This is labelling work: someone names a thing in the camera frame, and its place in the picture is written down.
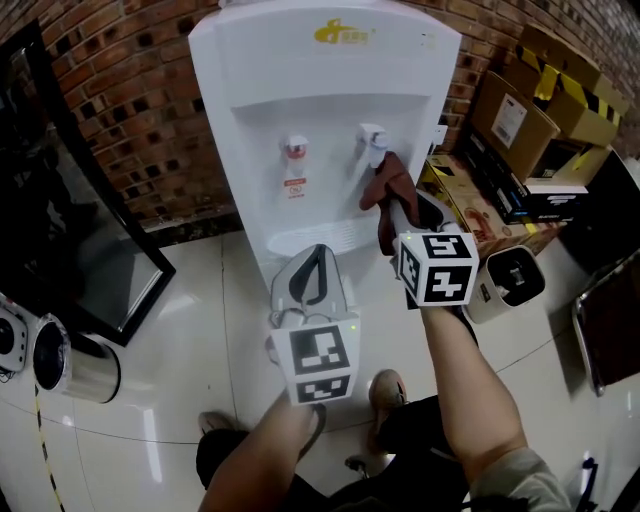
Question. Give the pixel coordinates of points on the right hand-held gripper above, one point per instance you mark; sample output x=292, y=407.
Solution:
x=440, y=270

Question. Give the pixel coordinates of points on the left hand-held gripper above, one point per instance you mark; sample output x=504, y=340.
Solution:
x=320, y=355

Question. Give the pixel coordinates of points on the brown wiping cloth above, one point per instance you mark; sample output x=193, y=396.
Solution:
x=392, y=180

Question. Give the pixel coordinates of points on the white water dispenser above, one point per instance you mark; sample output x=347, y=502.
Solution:
x=325, y=75

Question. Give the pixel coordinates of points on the person's right forearm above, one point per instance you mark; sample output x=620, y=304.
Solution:
x=465, y=390

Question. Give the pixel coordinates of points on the person's left forearm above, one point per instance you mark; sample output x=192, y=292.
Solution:
x=260, y=460

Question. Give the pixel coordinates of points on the red printed carton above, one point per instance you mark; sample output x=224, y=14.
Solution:
x=465, y=200

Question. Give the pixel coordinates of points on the black printed carton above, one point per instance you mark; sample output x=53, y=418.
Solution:
x=495, y=180

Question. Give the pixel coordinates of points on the small white appliance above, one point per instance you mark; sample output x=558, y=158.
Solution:
x=505, y=285

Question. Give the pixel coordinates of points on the cardboard box with white label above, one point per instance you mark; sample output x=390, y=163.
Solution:
x=510, y=125

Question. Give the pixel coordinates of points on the person's right shoe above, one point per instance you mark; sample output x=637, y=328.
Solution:
x=387, y=395

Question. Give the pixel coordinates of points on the person's shoe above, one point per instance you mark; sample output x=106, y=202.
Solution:
x=215, y=422
x=387, y=395

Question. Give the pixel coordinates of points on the black flat box white lid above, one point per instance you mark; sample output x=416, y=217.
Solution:
x=557, y=200

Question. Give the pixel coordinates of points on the person's left shoe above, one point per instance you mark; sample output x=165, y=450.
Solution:
x=215, y=422

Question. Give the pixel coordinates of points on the person's black shorts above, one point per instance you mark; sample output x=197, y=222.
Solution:
x=415, y=425

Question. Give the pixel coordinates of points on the black chair caster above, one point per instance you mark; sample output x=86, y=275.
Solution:
x=357, y=466

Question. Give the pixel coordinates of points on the black cabinet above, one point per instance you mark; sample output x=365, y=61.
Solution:
x=610, y=225

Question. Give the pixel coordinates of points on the steel trash can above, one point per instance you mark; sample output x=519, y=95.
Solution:
x=95, y=370

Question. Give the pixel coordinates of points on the black framed glass door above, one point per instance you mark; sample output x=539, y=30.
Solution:
x=75, y=225

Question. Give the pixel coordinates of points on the person's grey shirt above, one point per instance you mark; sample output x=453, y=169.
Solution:
x=520, y=485

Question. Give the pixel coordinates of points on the white round device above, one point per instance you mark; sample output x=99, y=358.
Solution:
x=12, y=340

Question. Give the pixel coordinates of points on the black office chair base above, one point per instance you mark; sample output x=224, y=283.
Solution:
x=591, y=480

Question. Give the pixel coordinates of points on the yellow black striped tape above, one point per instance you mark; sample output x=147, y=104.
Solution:
x=44, y=450

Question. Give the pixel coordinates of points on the brown chair with metal frame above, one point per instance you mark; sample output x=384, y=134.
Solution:
x=615, y=330

